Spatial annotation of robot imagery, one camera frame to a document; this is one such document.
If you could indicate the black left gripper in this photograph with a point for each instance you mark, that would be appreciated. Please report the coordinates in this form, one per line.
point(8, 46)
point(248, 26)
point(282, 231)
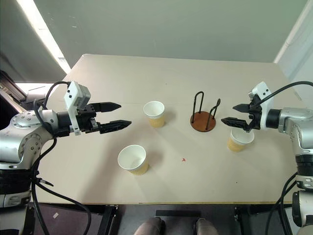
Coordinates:
point(86, 122)

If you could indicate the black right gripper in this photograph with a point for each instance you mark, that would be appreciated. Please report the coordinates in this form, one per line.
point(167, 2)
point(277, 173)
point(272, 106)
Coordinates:
point(256, 117)

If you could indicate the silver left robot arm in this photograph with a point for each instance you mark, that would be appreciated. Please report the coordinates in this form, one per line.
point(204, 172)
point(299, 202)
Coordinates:
point(24, 137)

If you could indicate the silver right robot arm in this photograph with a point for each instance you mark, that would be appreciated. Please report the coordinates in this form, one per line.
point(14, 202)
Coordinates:
point(293, 117)

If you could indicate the yellow ribbed paper cup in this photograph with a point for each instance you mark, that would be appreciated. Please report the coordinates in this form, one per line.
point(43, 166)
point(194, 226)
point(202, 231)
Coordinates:
point(233, 145)
point(140, 169)
point(156, 121)

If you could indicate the black table leg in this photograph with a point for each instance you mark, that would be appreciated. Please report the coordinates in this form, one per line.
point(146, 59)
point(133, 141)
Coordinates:
point(242, 220)
point(107, 220)

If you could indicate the small white label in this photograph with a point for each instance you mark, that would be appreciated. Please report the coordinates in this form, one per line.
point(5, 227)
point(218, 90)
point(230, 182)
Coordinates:
point(55, 215)

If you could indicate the dark rounded shape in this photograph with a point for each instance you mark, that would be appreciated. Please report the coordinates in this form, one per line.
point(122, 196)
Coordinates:
point(149, 226)

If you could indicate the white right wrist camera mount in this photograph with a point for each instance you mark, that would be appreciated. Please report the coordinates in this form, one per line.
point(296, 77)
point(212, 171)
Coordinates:
point(262, 90)

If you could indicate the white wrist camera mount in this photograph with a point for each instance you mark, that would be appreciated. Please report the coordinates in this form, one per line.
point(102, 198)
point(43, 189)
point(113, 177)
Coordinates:
point(72, 95)
point(262, 90)

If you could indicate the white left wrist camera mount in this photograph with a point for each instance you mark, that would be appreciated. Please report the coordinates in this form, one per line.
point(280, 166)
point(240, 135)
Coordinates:
point(72, 95)

